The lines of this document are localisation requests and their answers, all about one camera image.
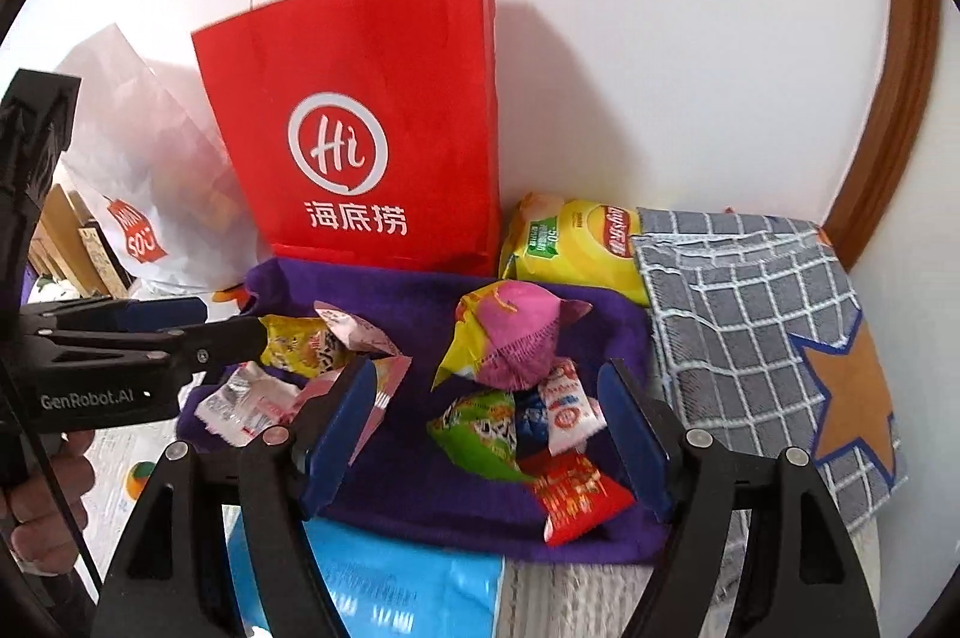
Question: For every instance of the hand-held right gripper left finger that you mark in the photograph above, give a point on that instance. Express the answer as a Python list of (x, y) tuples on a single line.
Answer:
[(341, 435)]

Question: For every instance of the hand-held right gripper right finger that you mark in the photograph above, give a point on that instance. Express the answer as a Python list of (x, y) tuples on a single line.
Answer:
[(637, 443)]

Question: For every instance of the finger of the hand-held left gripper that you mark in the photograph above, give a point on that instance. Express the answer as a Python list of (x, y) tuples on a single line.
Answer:
[(217, 345), (135, 314)]

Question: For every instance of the dusty pink snack packet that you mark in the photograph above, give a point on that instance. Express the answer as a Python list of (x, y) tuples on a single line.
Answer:
[(390, 387)]

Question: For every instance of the pink stick sachet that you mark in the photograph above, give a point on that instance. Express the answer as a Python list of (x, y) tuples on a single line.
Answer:
[(574, 413)]

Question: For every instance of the yellow snack packet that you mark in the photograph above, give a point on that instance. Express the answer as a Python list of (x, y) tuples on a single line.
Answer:
[(296, 345)]

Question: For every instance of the red snack packet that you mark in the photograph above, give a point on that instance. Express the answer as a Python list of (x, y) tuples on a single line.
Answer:
[(577, 495)]

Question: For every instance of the blue snack packet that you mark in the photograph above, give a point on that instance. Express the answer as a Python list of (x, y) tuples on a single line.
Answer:
[(534, 428)]

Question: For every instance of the green snack packet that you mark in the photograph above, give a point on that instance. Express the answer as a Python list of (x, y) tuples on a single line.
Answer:
[(480, 435)]

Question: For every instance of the pink and yellow snack bag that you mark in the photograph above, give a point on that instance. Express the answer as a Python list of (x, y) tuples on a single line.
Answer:
[(510, 338)]

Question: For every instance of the person's left hand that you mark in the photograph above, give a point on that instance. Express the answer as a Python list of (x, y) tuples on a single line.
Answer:
[(45, 518)]

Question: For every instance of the patterned box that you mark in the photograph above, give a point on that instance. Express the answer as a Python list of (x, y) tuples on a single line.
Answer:
[(97, 259)]

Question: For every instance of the wooden headboard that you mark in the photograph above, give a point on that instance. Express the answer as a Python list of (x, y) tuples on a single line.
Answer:
[(60, 225)]

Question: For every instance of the purple cloth tray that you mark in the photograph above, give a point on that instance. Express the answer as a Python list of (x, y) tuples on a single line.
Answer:
[(427, 308)]

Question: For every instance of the white plastic bag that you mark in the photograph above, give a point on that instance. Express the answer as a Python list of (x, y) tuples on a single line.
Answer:
[(157, 158)]

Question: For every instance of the blue tissue pack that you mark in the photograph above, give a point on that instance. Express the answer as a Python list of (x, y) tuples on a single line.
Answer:
[(390, 585)]

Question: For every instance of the grey checked cloth with star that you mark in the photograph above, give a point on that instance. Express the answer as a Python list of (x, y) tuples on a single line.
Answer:
[(742, 323)]

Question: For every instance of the fruit-printed tablecloth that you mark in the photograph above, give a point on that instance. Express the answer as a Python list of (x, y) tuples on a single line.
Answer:
[(570, 600)]

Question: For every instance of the yellow chips bag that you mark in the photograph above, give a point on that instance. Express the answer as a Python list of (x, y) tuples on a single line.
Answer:
[(577, 244)]

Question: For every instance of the red paper bag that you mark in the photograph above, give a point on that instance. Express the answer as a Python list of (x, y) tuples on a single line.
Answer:
[(375, 68)]

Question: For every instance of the wooden door frame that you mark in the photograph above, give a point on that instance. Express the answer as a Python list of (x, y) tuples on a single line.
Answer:
[(892, 105)]

